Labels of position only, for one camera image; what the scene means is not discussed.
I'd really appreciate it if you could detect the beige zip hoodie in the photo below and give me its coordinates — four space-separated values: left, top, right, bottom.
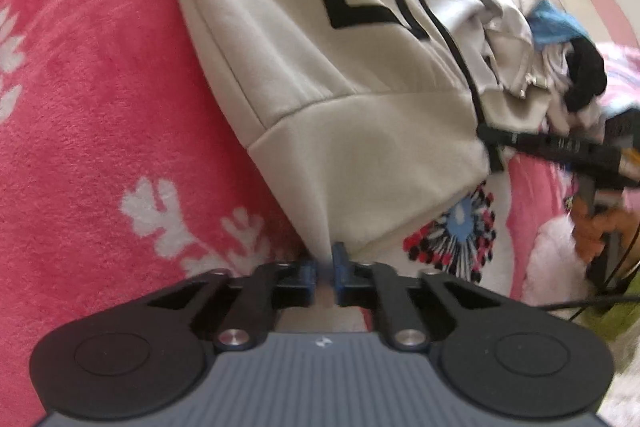
145 0 556 259

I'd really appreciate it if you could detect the black cable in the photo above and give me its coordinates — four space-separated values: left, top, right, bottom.
540 257 640 314

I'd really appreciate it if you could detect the blue garment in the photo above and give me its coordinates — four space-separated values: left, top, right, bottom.
527 0 589 48

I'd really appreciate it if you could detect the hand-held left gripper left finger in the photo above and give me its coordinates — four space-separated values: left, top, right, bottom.
145 259 319 353

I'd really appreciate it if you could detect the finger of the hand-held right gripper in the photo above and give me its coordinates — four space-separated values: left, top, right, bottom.
477 122 602 168

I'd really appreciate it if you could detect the white garment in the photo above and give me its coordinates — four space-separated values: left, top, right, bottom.
537 42 606 142

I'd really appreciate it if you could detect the black garment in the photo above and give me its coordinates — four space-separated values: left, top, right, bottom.
565 37 609 114

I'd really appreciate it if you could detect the person's right hand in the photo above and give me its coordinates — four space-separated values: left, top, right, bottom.
572 198 640 265

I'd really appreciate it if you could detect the pink floral blanket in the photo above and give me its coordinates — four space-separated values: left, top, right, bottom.
0 0 640 408

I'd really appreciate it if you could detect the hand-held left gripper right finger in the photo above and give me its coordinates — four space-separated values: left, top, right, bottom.
332 242 503 353

